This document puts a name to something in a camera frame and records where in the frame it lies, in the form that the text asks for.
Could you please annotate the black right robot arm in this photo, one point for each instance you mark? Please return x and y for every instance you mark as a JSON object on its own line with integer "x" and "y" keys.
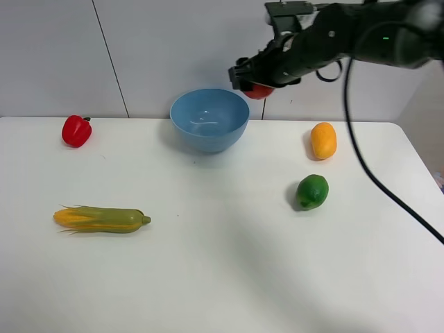
{"x": 404, "y": 34}

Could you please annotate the green lime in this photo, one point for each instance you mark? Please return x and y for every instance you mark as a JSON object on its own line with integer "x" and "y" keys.
{"x": 312, "y": 192}

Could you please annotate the yellow orange mango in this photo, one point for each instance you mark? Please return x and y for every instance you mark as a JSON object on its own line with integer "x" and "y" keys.
{"x": 323, "y": 140}

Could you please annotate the light blue bowl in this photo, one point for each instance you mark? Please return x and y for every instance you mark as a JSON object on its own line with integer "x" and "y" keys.
{"x": 210, "y": 120}

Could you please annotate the red pomegranate fruit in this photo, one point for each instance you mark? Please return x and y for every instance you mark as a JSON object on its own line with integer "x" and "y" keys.
{"x": 258, "y": 92}

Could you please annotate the red bell pepper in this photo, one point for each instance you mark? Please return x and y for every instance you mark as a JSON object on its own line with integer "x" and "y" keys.
{"x": 76, "y": 131}

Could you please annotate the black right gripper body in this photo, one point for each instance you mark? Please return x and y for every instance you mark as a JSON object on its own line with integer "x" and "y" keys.
{"x": 284, "y": 61}

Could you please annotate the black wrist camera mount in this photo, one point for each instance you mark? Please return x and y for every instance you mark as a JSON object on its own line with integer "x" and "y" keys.
{"x": 284, "y": 16}

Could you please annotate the yellow corn cob green husk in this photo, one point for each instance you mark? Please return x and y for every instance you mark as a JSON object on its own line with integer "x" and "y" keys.
{"x": 87, "y": 219}

